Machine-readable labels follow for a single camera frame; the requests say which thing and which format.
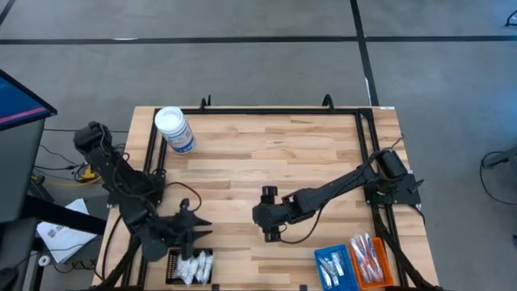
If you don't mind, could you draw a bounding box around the black desk leg bar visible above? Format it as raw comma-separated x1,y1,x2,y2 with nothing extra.
19,196,108,236

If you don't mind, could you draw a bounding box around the blue plastic tray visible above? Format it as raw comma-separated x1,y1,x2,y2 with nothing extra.
313,244,361,291

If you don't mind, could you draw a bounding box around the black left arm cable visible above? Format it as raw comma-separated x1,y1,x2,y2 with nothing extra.
163,180,203,213

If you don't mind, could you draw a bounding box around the black aluminium table frame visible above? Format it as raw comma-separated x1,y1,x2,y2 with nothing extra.
93,105,444,291

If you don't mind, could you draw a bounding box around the orange plastic tray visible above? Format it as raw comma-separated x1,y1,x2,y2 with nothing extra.
348,237,395,290

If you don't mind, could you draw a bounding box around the black floor cable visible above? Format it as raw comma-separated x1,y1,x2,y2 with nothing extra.
478,145,517,206

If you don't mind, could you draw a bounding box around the monitor with blue screen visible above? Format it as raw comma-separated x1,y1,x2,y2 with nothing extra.
0,67,58,133

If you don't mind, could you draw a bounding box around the clear bagged toothbrush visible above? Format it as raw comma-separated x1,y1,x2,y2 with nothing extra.
361,233,380,283
365,232,385,282

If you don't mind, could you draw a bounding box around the black perforated tray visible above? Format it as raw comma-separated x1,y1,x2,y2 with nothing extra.
165,247,215,286

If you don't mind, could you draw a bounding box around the bagged blue toothbrush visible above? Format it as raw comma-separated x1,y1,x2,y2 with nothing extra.
349,238,367,285

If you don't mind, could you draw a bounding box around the white bagged tube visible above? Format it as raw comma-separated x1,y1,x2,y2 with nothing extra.
201,253,215,285

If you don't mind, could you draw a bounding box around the white printed paper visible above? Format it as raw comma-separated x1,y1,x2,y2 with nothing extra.
35,197,99,264

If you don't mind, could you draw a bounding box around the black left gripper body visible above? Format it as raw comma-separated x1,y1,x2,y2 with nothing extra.
167,197,200,261

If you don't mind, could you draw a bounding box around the white wipes canister blue label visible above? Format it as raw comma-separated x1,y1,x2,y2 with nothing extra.
153,105,197,155

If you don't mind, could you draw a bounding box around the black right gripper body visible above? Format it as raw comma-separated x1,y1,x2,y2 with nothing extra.
251,185,292,243

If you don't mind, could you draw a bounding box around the yellow floor cable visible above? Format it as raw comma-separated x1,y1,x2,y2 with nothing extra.
42,162,107,188

